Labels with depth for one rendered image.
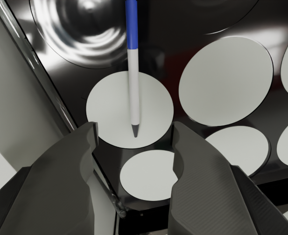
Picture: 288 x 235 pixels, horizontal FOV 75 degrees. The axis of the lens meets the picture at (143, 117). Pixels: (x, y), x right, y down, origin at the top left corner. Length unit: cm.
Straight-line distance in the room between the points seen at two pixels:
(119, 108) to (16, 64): 12
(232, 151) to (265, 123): 5
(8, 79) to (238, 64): 23
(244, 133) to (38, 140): 24
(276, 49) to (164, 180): 21
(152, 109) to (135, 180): 12
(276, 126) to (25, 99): 29
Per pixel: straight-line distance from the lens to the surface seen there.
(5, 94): 22
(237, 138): 27
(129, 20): 18
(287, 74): 25
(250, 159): 30
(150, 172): 27
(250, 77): 23
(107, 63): 20
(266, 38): 23
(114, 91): 21
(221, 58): 21
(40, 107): 26
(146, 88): 20
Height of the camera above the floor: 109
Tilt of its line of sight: 61 degrees down
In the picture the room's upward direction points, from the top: 177 degrees clockwise
